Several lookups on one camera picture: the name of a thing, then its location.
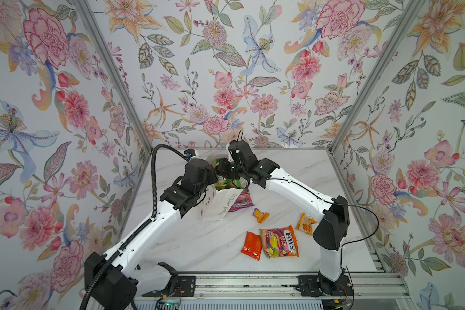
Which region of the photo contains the green yellow Fox's candy bag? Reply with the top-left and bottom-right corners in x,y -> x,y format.
214,176 -> 244,191

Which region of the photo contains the white paper gift bag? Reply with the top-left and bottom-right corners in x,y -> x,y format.
197,152 -> 243,222

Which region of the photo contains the purple Fox's candy bag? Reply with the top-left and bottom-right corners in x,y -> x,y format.
229,189 -> 254,213

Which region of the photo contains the red snack packet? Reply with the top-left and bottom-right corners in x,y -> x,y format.
241,232 -> 262,261

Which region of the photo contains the multicolour Fox's candy bag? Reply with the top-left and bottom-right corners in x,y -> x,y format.
260,226 -> 300,258

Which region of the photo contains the orange small snack packet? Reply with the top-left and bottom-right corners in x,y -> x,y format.
295,213 -> 318,236

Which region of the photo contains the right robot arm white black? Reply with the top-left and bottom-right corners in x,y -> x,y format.
214,140 -> 354,297

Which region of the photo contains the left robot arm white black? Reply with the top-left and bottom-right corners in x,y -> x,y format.
80,158 -> 218,309

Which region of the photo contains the small orange wrapped candy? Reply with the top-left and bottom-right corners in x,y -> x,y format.
253,209 -> 270,224

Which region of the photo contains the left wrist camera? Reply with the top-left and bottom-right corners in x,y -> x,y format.
183,149 -> 196,159

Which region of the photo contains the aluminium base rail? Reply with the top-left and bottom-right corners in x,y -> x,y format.
79,272 -> 412,301

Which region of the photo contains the left aluminium corner post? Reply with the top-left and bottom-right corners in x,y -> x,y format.
73,0 -> 152,153

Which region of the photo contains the aluminium corner post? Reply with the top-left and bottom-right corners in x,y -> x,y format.
328,0 -> 427,154
73,0 -> 152,153

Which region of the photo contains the right aluminium corner post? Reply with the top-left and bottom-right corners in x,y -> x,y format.
328,0 -> 427,154

